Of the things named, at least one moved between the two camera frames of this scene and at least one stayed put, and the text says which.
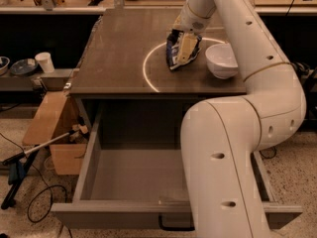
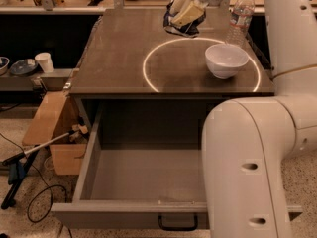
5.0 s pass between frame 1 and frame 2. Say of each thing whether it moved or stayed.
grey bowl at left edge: stayed
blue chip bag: moved
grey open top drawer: stayed
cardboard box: stayed
